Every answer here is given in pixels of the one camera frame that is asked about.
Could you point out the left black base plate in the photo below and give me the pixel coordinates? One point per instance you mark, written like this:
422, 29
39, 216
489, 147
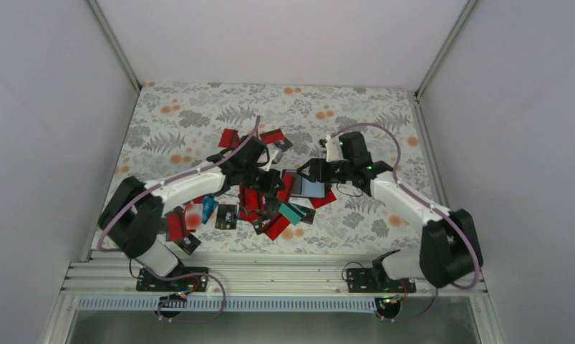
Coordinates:
148, 283

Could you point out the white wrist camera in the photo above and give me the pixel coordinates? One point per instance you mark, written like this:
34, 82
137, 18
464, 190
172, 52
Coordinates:
273, 154
332, 148

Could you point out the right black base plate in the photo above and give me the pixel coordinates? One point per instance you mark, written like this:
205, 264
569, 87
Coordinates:
371, 280

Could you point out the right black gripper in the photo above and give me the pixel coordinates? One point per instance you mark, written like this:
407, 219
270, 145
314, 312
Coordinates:
317, 171

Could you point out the red striped card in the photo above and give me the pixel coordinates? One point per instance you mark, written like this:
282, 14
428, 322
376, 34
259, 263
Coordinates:
320, 202

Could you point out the teal card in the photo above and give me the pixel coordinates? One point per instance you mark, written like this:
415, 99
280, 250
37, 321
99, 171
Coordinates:
292, 212

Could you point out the black card front left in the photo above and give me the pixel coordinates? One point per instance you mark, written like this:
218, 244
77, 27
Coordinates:
189, 244

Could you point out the black card holder wallet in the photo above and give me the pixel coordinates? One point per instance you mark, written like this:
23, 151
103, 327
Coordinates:
302, 188

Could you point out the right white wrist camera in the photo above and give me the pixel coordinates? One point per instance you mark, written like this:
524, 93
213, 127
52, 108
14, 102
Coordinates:
332, 148

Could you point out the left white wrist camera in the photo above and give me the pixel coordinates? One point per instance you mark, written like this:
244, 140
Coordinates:
273, 154

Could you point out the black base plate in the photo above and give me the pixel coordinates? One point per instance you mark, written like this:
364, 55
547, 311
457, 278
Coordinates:
148, 283
371, 280

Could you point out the black VIP card right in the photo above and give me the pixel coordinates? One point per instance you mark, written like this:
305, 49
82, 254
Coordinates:
307, 215

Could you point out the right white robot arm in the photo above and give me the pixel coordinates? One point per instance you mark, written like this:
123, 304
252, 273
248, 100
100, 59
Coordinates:
449, 248

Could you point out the small black card top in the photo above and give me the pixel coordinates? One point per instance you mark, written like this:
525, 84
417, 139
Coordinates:
284, 145

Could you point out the floral patterned table mat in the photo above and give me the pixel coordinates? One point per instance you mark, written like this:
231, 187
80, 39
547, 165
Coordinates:
177, 125

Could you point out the blue card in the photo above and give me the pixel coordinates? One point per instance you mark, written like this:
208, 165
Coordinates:
209, 206

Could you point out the aluminium rail frame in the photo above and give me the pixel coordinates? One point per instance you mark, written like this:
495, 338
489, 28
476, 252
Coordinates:
424, 316

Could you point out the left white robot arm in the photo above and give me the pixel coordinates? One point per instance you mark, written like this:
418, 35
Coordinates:
132, 216

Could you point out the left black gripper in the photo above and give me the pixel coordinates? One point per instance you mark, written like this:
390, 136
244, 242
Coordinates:
268, 187

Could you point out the red black-stripe card top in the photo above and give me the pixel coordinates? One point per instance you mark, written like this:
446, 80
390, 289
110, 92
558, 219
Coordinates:
272, 136

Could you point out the blue grey cable duct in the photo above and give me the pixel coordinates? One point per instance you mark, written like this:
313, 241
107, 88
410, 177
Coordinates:
230, 304

